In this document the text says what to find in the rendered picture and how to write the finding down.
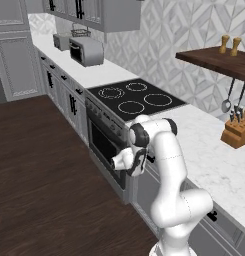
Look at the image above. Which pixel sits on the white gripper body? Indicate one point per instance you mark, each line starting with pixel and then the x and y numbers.
pixel 137 163

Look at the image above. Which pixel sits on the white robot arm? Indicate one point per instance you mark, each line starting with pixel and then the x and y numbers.
pixel 169 156

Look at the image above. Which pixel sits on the grey drawer front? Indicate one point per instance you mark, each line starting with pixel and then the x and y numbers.
pixel 227 223
pixel 153 166

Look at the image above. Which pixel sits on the grey cupboard door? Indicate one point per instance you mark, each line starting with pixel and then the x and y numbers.
pixel 210 241
pixel 144 196

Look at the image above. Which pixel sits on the oven door with dark window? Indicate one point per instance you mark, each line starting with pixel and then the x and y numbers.
pixel 102 140

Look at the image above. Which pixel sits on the black hob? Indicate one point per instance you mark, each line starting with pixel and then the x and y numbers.
pixel 137 96

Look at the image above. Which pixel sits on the grey base cupboards run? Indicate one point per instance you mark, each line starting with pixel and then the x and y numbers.
pixel 65 96

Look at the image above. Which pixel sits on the wooden knife block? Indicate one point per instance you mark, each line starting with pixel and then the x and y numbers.
pixel 236 131

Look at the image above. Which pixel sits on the hanging metal ladle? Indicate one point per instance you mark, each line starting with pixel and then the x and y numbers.
pixel 226 104

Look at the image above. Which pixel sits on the grey toaster oven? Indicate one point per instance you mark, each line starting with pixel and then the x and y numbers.
pixel 89 50

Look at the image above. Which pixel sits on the hanging metal utensil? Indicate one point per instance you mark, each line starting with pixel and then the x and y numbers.
pixel 241 96

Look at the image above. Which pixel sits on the dark wooden shelf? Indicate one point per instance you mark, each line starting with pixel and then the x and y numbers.
pixel 220 61

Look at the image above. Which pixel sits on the grey toaster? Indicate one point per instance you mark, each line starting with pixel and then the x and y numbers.
pixel 61 41

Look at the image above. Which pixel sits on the wooden shaker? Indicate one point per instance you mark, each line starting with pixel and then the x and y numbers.
pixel 235 46
pixel 223 44

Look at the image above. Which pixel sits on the grey tall cupboard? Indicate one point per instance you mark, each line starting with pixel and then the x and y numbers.
pixel 15 50

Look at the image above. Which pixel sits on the grey wall cupboards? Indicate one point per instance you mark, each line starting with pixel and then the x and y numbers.
pixel 104 13

